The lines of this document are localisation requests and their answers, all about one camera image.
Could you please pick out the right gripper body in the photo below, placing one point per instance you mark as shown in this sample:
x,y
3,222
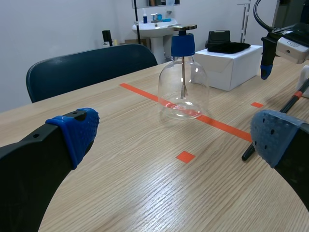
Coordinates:
x,y
293,30

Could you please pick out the dark blue chair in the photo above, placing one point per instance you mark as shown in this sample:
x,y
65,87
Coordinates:
x,y
89,70

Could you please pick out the clear glass flask blue stopper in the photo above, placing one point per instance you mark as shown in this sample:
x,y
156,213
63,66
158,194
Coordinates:
x,y
183,79

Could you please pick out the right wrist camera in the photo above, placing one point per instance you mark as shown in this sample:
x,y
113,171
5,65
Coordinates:
x,y
292,49

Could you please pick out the white moulded stand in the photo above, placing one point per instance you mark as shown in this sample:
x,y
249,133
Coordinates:
x,y
304,82

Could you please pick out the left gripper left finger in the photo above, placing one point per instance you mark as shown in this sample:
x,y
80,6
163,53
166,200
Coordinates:
x,y
36,159

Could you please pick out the long black rod red band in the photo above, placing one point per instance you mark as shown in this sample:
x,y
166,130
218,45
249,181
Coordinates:
x,y
277,116

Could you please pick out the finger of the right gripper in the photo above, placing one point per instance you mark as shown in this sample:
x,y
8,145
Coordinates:
x,y
267,58

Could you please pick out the white box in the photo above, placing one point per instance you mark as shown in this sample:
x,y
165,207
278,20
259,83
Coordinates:
x,y
231,65

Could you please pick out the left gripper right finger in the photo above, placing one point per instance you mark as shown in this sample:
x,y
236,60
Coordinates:
x,y
285,145

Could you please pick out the white wash basin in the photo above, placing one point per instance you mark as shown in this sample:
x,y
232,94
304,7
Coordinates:
x,y
154,31

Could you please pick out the patch of black fur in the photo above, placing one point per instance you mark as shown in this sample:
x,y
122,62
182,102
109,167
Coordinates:
x,y
229,46

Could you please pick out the black bin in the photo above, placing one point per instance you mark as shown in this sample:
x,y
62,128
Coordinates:
x,y
218,38

